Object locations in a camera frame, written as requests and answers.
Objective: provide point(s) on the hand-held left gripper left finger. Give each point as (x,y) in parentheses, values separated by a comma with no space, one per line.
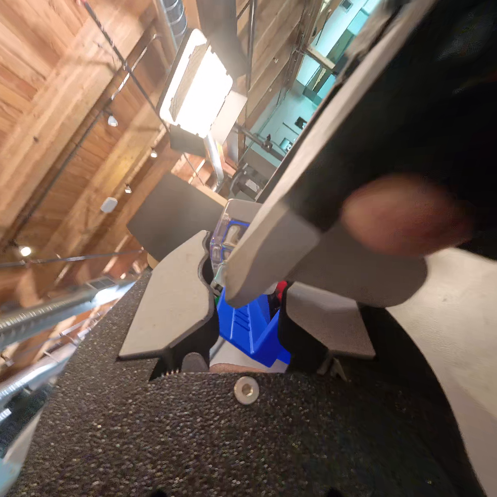
(171,303)

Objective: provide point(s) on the white ceiling access point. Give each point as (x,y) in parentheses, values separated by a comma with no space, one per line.
(108,205)

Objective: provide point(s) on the person's right hand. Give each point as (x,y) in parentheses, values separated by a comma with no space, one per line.
(403,217)

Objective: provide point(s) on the white diffuser panel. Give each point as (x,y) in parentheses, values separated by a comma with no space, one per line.
(233,112)

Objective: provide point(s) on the blue plastic bin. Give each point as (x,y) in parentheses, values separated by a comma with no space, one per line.
(248,330)

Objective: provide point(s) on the lit ceiling spotlight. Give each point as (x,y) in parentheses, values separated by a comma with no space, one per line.
(25,251)

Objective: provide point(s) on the bright light panel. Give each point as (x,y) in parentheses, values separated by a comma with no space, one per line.
(194,89)

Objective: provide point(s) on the black panel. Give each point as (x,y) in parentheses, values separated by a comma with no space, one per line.
(221,31)

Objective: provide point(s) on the clear acrylic cube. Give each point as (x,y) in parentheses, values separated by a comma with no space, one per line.
(225,237)

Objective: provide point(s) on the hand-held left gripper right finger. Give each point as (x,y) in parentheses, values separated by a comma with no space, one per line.
(330,326)

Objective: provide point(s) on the silver ceiling pipes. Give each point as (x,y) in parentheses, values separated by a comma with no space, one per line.
(31,378)

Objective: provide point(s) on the red block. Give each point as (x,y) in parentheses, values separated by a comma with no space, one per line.
(280,289)

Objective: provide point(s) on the person's left hand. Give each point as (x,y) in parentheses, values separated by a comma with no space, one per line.
(237,368)

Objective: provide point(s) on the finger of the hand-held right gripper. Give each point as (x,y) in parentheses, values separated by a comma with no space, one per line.
(349,275)
(268,252)

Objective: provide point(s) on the silver ventilation duct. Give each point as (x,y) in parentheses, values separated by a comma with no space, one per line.
(46,310)
(172,19)

